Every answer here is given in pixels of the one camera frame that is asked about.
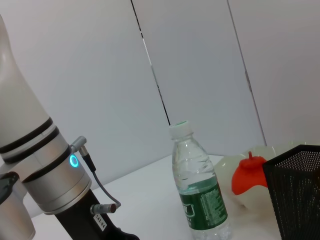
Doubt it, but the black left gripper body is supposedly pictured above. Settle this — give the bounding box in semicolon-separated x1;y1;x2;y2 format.
54;190;141;240

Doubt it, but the clear bottle green label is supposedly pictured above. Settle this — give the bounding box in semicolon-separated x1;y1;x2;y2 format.
168;120;232;240

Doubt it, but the red-orange toy fruit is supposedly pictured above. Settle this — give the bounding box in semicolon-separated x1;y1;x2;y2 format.
231;151;270;196

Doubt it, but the translucent wavy fruit plate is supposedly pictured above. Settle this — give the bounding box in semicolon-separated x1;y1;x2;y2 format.
213;141;320;211

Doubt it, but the black mesh pen holder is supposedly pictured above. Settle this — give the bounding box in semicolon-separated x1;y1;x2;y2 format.
262;144;320;240

